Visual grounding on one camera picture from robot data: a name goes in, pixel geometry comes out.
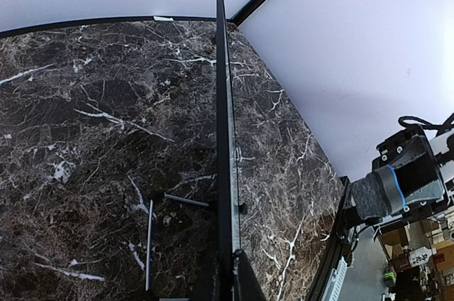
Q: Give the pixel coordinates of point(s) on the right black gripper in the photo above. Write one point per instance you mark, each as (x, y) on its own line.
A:
(420, 166)

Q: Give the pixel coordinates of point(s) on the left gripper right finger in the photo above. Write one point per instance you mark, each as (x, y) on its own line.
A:
(245, 284)

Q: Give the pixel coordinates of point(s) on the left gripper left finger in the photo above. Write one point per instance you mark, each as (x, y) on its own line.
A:
(208, 282)

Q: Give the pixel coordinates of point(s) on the blue whiteboard eraser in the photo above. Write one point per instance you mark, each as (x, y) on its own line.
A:
(378, 194)

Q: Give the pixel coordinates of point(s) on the white whiteboard black frame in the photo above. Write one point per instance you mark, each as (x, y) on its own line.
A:
(229, 242)

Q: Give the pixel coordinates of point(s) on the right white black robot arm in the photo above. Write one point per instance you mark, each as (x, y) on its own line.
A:
(432, 130)

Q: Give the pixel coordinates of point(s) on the white slotted cable duct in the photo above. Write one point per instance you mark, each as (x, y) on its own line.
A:
(335, 281)

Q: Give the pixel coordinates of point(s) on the black wire board stand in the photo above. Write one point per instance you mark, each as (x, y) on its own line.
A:
(152, 237)

